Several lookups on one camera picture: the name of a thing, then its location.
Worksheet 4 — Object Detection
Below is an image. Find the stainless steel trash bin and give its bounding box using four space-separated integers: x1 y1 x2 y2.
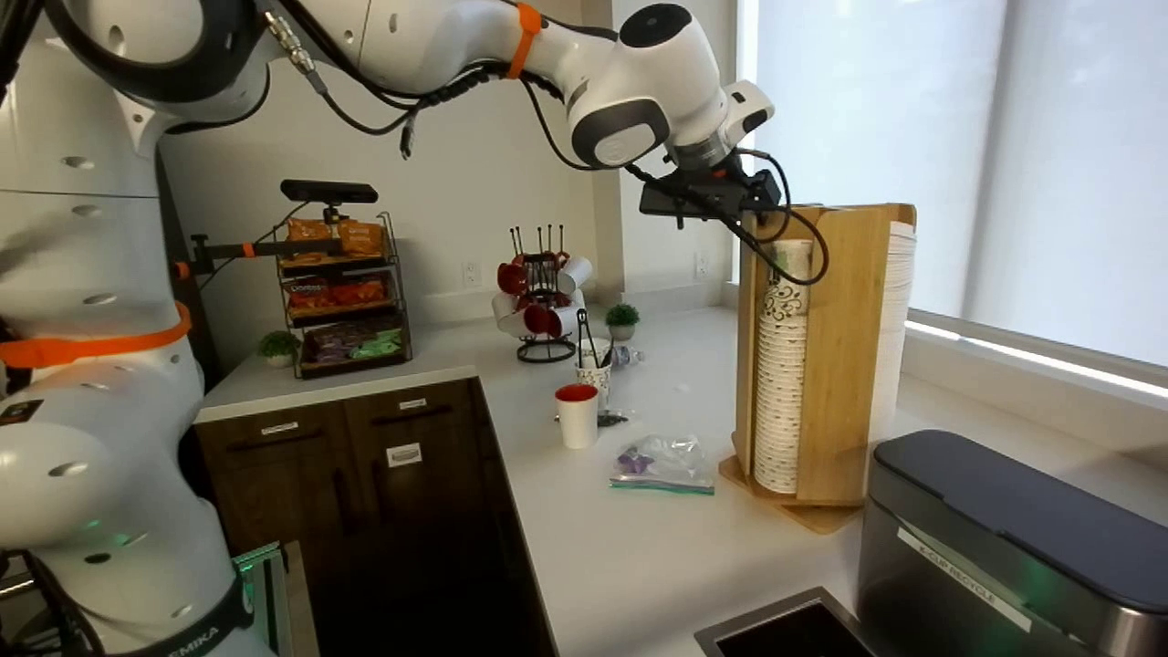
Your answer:
859 430 1168 657

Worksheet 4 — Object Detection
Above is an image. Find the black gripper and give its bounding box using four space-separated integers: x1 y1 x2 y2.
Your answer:
638 152 779 228

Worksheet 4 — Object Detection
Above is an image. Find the black camera on stand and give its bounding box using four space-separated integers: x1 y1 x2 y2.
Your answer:
171 177 374 282

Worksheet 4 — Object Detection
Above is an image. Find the black wire snack rack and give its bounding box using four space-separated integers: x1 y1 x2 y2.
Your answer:
277 216 412 380

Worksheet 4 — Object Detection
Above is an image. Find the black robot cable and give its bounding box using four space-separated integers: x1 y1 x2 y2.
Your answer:
624 144 831 293

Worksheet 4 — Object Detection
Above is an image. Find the stack of patterned paper cups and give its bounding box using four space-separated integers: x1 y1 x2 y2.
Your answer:
754 242 809 497

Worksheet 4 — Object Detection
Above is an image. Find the black mug tree stand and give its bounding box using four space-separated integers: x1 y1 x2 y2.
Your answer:
492 222 593 363

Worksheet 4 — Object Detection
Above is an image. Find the clear zip bag green seal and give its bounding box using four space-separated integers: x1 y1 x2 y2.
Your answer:
610 433 714 497

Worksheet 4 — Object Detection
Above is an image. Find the white mug red inside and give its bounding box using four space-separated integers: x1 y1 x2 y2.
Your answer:
556 382 597 450

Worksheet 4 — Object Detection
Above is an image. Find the small green plant left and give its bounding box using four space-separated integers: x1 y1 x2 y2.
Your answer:
259 333 299 363

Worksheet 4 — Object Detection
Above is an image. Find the dark wooden cabinet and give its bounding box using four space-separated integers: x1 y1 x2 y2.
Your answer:
192 380 558 657

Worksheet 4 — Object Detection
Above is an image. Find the small green potted plant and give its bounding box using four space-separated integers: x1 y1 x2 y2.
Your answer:
604 302 638 338

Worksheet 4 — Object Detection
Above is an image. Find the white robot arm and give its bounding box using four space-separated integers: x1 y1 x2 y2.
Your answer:
0 0 773 657

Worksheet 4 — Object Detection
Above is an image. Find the wooden coffee cup holder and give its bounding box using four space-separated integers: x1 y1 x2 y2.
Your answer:
723 205 917 512

